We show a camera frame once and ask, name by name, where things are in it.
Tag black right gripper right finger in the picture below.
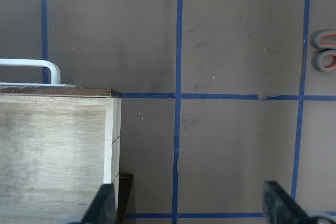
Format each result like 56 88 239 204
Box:
262 181 312 224

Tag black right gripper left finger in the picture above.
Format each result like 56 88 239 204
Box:
80 184 117 224

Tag wooden drawer with white handle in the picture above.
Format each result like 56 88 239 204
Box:
1 59 121 223

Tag grey orange handled scissors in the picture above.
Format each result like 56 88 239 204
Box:
313 30 335 73

